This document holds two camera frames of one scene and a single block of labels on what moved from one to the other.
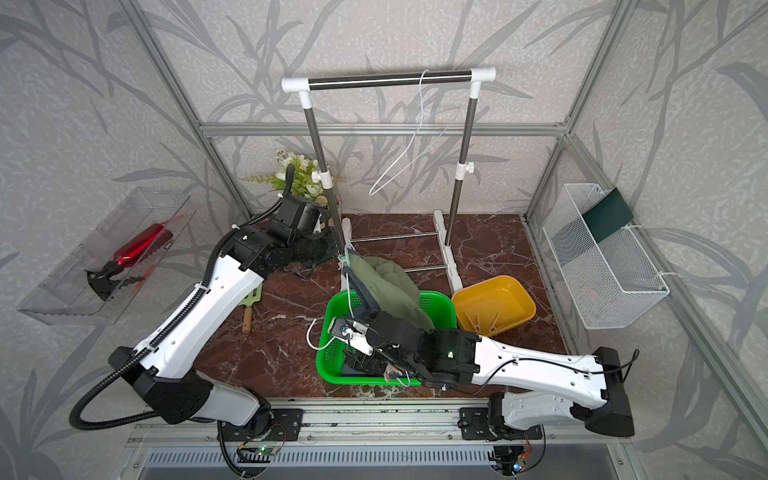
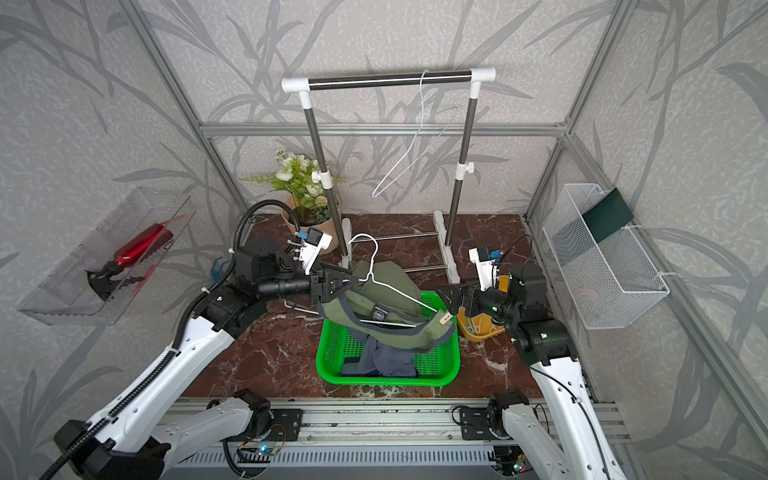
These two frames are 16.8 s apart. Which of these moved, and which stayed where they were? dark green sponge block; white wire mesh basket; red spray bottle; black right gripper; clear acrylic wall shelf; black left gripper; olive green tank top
Moved: olive green tank top; black right gripper; black left gripper
Stayed: clear acrylic wall shelf; dark green sponge block; white wire mesh basket; red spray bottle
